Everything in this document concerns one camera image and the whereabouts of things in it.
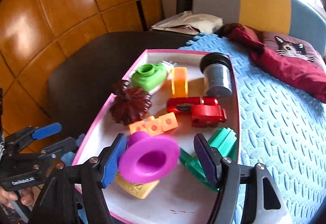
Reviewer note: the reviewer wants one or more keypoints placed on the yellow oval perforated toy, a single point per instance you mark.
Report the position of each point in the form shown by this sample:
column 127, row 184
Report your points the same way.
column 140, row 191

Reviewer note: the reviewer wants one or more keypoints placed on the orange cube block toy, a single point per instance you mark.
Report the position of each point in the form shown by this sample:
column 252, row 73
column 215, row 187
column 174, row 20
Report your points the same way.
column 155, row 126

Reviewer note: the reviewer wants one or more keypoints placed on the person left hand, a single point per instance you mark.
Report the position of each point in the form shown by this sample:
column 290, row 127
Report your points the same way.
column 27, row 197

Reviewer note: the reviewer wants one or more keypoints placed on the orange plastic clip piece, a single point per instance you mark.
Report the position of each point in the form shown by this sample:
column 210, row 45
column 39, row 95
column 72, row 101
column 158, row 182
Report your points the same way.
column 179, row 82

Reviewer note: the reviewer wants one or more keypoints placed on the beige cloth bag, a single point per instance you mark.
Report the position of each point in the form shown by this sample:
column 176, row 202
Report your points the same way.
column 190, row 24

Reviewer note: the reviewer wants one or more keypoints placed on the red plastic toy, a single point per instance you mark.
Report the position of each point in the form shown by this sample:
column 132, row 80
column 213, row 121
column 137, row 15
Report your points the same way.
column 204, row 111

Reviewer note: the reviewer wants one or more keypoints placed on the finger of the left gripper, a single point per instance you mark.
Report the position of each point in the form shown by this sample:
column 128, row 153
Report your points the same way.
column 46, row 131
column 71, row 149

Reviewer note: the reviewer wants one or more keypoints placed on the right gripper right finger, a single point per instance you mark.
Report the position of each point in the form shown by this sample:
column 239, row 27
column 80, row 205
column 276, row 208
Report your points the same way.
column 209, row 158

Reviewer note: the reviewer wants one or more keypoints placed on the grey yellow blue headboard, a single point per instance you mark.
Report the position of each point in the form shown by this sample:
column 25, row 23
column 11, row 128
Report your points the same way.
column 289, row 17

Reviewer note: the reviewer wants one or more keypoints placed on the purple cat pillow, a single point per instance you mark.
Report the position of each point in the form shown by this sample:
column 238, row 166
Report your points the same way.
column 288, row 46

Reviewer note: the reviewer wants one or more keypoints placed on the dark brown flower toy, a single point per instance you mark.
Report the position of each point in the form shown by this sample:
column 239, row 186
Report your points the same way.
column 130, row 104

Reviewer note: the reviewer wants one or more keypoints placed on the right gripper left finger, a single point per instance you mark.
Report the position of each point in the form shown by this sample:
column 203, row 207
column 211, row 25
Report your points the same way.
column 110, row 157

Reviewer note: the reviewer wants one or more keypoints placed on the pink rimmed white tray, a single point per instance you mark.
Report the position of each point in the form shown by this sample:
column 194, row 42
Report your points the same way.
column 179, row 197

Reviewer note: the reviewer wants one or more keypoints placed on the magenta plastic cup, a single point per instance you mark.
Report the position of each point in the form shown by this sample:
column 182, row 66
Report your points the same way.
column 148, row 158

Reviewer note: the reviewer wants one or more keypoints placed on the black lidded clear jar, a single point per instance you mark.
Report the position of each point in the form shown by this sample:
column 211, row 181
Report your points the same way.
column 216, row 68

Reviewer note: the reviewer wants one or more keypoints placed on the green plug-in device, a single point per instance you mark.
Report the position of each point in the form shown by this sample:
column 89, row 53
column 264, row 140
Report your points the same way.
column 150, row 77

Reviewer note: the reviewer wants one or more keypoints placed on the blue foam puzzle mat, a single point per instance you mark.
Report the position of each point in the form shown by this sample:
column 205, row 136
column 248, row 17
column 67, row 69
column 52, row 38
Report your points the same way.
column 281, row 126

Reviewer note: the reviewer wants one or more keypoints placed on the dark red blanket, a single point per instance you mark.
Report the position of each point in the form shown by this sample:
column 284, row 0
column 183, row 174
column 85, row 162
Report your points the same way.
column 293, row 71

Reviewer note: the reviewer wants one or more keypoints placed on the green plastic funnel piece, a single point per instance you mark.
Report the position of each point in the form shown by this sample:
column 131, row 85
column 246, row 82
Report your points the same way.
column 225, row 140

